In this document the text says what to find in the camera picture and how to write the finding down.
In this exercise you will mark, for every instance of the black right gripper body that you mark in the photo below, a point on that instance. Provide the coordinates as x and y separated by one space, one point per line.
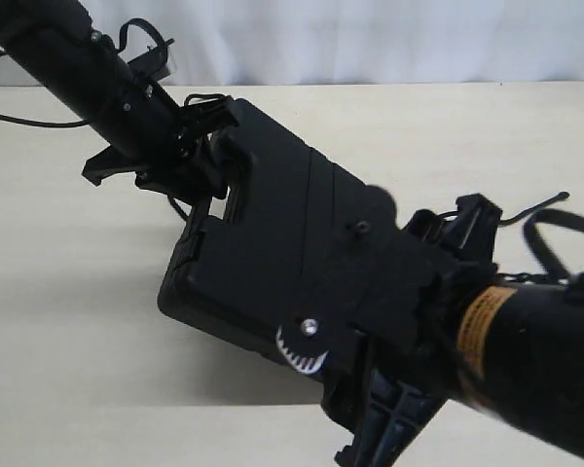
368 320

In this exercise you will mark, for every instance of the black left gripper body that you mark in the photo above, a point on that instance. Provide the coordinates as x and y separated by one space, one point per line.
185 166

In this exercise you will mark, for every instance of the black plastic tool case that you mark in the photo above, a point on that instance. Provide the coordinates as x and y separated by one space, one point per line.
232 277

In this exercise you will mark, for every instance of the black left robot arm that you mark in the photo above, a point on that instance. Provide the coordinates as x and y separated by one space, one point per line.
113 87

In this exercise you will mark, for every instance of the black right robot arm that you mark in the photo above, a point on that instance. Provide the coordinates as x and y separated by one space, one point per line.
520 338

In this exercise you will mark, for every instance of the white backdrop curtain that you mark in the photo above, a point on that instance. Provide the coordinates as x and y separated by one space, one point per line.
241 43

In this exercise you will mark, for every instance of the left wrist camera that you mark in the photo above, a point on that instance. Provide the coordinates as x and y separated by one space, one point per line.
155 63

